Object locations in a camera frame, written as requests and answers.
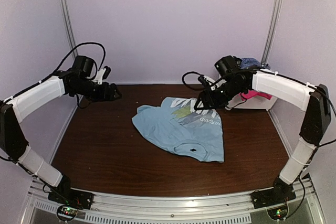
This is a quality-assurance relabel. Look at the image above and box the aluminium frame post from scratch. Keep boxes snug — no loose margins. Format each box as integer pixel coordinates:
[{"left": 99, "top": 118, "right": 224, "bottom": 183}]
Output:
[
  {"left": 261, "top": 0, "right": 283, "bottom": 64},
  {"left": 60, "top": 0, "right": 76, "bottom": 49}
]

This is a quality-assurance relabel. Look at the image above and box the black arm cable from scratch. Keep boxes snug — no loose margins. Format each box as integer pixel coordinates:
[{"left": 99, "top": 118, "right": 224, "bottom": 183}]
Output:
[
  {"left": 182, "top": 71, "right": 211, "bottom": 92},
  {"left": 54, "top": 41, "right": 107, "bottom": 78}
]

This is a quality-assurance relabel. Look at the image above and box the blue dotted shirt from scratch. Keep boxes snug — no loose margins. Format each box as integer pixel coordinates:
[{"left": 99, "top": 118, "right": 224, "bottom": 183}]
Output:
[{"left": 240, "top": 58, "right": 270, "bottom": 70}]

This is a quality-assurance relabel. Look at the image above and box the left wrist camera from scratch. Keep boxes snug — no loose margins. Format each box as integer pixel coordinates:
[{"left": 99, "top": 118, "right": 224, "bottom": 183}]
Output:
[{"left": 93, "top": 66, "right": 111, "bottom": 85}]

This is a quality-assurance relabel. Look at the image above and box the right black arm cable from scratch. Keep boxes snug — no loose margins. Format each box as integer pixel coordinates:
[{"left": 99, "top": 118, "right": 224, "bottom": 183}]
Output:
[{"left": 182, "top": 71, "right": 211, "bottom": 92}]

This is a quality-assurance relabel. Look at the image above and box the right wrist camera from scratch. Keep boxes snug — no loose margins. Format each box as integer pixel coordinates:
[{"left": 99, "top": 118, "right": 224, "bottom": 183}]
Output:
[{"left": 197, "top": 75, "right": 215, "bottom": 88}]

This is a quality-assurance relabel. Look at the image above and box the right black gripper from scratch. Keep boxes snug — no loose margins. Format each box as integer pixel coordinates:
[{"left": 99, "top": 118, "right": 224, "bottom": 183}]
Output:
[{"left": 194, "top": 80, "right": 245, "bottom": 111}]

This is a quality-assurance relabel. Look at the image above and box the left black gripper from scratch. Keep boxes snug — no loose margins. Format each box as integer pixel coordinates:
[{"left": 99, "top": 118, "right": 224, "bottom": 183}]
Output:
[{"left": 73, "top": 79, "right": 122, "bottom": 103}]

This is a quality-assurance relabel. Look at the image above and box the pink garment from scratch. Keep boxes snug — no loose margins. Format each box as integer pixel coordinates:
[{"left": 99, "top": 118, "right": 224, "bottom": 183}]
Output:
[{"left": 240, "top": 90, "right": 272, "bottom": 100}]

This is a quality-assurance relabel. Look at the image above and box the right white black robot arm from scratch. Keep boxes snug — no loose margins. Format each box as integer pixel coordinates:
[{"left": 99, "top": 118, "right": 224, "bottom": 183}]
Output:
[{"left": 194, "top": 56, "right": 334, "bottom": 204}]

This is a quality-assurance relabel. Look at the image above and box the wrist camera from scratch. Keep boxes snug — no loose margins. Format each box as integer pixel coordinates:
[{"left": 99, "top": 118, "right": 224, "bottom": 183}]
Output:
[
  {"left": 93, "top": 66, "right": 111, "bottom": 85},
  {"left": 197, "top": 75, "right": 215, "bottom": 88}
]

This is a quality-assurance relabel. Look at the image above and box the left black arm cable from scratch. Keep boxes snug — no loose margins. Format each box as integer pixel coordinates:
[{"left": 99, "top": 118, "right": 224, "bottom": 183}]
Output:
[{"left": 54, "top": 41, "right": 107, "bottom": 78}]

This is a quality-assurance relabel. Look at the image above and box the left aluminium frame post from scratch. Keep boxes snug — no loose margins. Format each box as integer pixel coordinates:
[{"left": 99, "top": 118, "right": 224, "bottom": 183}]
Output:
[{"left": 60, "top": 0, "right": 76, "bottom": 49}]

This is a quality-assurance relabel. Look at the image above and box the front aluminium frame rail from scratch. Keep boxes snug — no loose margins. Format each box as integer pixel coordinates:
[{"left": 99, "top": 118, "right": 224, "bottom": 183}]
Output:
[{"left": 19, "top": 178, "right": 326, "bottom": 223}]

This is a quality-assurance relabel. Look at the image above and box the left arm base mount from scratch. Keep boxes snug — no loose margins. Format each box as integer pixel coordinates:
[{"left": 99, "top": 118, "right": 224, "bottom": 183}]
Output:
[{"left": 48, "top": 189, "right": 94, "bottom": 222}]

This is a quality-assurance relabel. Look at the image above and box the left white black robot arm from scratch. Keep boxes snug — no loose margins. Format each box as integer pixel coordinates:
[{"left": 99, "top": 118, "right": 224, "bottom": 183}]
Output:
[{"left": 1, "top": 56, "right": 122, "bottom": 205}]

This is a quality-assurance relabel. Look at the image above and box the white plastic laundry basket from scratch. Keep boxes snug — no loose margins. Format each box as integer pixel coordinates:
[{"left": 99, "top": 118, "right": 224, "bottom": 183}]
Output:
[{"left": 225, "top": 93, "right": 277, "bottom": 111}]

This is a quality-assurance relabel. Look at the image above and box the light blue printed t-shirt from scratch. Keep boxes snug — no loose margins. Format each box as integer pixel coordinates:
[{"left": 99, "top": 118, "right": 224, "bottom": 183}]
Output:
[{"left": 132, "top": 97, "right": 224, "bottom": 163}]

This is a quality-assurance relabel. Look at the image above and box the right aluminium frame post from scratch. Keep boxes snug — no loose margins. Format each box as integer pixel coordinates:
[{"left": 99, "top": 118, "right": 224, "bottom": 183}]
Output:
[{"left": 261, "top": 0, "right": 283, "bottom": 64}]

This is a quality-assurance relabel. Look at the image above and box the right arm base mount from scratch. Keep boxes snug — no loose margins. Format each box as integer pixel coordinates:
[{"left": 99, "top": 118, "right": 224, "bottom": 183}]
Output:
[{"left": 250, "top": 188, "right": 296, "bottom": 221}]

